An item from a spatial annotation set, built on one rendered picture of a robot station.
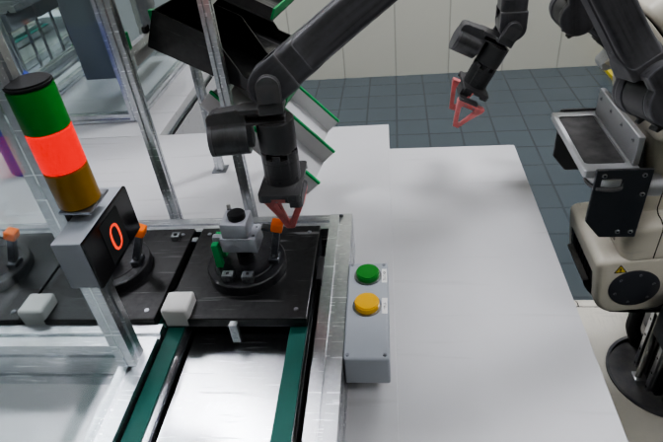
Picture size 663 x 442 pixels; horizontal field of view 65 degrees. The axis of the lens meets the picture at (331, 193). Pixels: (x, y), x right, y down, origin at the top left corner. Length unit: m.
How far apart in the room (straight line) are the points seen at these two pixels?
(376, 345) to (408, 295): 0.23
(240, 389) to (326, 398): 0.15
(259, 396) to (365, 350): 0.17
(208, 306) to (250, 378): 0.14
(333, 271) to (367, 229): 0.26
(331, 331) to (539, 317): 0.39
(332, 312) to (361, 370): 0.11
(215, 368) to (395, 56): 3.51
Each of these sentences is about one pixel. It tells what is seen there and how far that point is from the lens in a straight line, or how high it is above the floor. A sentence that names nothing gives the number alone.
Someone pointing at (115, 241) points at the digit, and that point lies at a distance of 0.73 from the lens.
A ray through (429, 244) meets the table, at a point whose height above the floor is 0.86.
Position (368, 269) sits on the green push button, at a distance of 0.92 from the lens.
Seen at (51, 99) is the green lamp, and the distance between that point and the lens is 0.64.
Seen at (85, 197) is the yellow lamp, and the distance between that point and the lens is 0.68.
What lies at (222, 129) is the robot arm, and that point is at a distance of 0.78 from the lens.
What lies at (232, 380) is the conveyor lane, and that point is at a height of 0.92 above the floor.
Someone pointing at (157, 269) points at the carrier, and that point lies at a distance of 1.03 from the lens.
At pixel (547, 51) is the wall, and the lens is 4.33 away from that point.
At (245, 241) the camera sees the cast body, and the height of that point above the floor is 1.05.
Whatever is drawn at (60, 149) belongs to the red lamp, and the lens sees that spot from 0.65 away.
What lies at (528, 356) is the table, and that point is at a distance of 0.97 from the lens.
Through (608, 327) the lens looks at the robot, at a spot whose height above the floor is 0.28.
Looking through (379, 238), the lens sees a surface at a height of 0.86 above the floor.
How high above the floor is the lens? 1.60
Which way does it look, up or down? 34 degrees down
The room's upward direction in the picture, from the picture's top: 6 degrees counter-clockwise
